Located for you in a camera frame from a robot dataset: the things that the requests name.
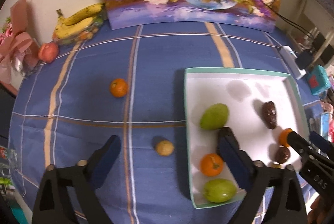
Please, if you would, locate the round dark brown fruit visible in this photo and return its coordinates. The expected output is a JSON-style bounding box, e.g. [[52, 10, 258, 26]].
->
[[275, 146, 290, 164]]

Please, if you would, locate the small yellow fruit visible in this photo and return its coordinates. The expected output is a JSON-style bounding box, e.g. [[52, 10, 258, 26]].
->
[[271, 163, 282, 169]]

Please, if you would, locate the small dark brown avocado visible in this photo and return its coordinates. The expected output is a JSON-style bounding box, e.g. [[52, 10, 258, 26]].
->
[[262, 101, 277, 130]]

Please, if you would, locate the green fruit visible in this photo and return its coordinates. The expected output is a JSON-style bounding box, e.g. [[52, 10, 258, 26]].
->
[[203, 178, 237, 203]]

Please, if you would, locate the orange with stem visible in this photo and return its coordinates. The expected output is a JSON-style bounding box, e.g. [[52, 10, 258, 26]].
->
[[200, 153, 224, 177]]

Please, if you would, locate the green mango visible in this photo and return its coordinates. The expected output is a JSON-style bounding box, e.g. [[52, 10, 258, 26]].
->
[[200, 103, 229, 131]]

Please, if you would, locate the yellow-green lime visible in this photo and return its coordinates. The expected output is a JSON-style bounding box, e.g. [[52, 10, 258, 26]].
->
[[154, 140, 174, 157]]

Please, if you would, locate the small orange top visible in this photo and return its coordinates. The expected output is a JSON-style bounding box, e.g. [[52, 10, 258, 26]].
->
[[109, 78, 128, 98]]

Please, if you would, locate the person's right hand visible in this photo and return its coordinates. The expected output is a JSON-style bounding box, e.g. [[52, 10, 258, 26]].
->
[[307, 196, 333, 224]]

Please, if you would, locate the white tray with green rim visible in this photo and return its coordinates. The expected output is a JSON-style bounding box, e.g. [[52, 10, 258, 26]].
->
[[184, 67, 309, 209]]

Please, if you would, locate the teal toy box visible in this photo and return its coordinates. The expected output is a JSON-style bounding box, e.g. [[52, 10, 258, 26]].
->
[[306, 65, 331, 95]]

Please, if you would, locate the glass beer mug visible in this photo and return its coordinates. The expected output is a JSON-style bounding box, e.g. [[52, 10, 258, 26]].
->
[[0, 146, 18, 178]]

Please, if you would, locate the black power adapter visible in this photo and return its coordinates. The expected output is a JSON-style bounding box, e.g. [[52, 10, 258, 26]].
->
[[296, 49, 314, 70]]

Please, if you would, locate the white power strip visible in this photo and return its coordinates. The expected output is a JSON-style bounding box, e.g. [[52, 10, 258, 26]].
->
[[279, 46, 306, 80]]

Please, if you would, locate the blue plaid tablecloth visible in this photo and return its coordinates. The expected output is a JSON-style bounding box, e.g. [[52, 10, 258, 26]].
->
[[7, 21, 327, 224]]

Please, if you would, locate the red apple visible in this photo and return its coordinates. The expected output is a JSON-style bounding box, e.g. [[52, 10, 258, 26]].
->
[[38, 42, 59, 64]]

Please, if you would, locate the pink flower bouquet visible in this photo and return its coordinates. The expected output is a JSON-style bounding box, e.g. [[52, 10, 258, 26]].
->
[[1, 0, 39, 84]]

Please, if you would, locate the clear fruit bowl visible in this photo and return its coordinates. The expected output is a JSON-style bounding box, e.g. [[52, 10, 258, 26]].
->
[[52, 16, 104, 45]]

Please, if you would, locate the yellow banana bunch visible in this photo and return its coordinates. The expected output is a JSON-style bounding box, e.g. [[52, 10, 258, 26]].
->
[[53, 3, 104, 39]]

